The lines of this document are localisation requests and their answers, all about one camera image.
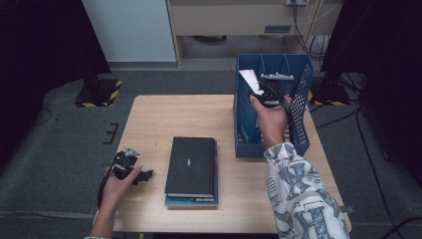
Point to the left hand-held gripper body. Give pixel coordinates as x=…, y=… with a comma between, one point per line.
x=124, y=164

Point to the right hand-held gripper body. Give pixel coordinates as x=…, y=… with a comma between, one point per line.
x=272, y=91

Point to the light blue book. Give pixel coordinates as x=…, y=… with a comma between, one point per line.
x=250, y=79

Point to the black book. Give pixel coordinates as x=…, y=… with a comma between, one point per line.
x=190, y=166

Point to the dark blue illustrated book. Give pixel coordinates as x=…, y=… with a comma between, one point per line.
x=192, y=202

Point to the blue plastic file rack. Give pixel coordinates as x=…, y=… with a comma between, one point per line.
x=247, y=147

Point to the person's left hand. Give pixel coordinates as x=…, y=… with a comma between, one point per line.
x=116, y=192

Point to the person's right hand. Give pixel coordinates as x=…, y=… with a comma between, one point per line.
x=272, y=124

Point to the black tape floor mark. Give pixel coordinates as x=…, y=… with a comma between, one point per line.
x=112, y=133

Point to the grey tape piece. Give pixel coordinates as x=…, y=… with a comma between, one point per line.
x=93, y=209
x=349, y=209

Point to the striped black stand base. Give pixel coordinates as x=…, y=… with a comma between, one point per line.
x=330, y=94
x=99, y=94

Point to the beige wooden cabinet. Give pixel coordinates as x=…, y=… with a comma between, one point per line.
x=232, y=18

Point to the white power strip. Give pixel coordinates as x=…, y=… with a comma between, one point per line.
x=296, y=2

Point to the dark curtain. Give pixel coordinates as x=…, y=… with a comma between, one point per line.
x=40, y=49
x=391, y=66

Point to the white panel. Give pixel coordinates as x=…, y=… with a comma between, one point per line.
x=132, y=30

